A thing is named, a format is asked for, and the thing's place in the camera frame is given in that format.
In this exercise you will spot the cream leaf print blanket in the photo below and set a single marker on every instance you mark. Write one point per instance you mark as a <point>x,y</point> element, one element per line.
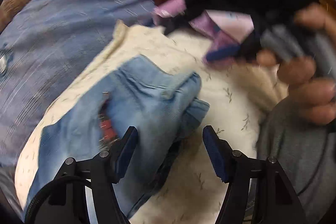
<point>228,113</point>

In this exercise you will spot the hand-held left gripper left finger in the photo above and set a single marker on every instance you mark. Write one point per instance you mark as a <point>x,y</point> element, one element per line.
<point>126,153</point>

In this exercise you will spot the light blue denim pants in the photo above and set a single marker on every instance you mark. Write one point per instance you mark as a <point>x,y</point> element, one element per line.
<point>147,98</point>

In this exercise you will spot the pink cloth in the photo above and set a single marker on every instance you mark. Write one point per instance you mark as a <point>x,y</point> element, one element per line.
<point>225,23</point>

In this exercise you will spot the person's grey sweatshirt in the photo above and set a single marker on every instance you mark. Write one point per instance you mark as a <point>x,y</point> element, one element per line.
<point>296,161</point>

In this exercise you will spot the person's right hand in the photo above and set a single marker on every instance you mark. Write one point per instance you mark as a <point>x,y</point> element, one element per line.
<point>304,92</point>

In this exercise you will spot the blue striped bed sheet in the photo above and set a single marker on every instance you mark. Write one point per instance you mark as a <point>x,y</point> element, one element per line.
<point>65,16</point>

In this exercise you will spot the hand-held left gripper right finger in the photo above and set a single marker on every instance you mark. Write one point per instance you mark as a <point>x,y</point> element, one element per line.
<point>214,155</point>

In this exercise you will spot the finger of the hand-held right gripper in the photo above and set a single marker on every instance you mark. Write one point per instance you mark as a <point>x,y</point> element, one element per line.
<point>221,54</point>
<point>173,26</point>

